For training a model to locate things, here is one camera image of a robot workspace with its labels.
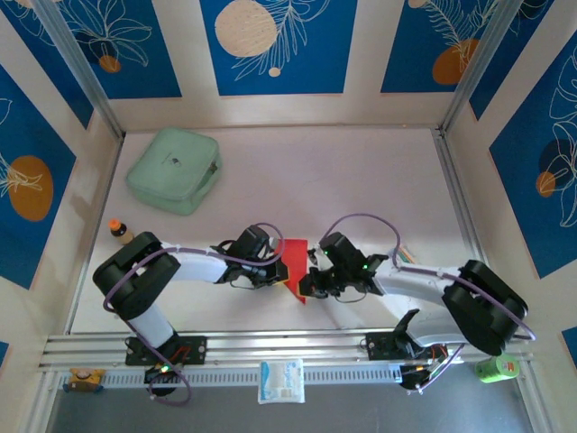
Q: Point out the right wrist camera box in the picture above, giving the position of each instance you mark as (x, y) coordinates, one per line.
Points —
(312, 257)

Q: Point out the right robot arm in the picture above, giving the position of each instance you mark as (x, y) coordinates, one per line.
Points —
(487, 306)

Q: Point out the white green snack packet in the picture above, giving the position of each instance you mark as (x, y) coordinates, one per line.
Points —
(405, 255)

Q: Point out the small bottle orange cap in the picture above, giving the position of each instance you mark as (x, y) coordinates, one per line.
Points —
(119, 231)

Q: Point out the aluminium frame post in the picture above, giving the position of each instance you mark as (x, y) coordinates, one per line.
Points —
(85, 76)
(478, 63)

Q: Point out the white blue tissue pack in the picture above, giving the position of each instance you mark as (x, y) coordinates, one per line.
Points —
(279, 381)

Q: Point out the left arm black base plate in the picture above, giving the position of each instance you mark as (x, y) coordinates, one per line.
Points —
(198, 349)

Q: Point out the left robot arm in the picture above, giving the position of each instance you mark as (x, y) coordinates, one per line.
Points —
(130, 279)

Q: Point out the aluminium side rail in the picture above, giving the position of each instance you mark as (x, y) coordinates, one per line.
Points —
(452, 171)

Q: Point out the mint green zip pouch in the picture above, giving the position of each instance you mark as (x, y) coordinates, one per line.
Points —
(171, 167)

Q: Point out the aluminium mounting rail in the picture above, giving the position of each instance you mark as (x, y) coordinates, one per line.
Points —
(288, 345)

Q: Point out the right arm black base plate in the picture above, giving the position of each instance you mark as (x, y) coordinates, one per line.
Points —
(378, 345)

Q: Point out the orange blue toy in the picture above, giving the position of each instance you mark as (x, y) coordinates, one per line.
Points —
(83, 379)

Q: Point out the green can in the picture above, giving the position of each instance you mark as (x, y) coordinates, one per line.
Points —
(493, 371)

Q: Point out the red paper sheet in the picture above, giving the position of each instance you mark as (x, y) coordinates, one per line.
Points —
(295, 266)

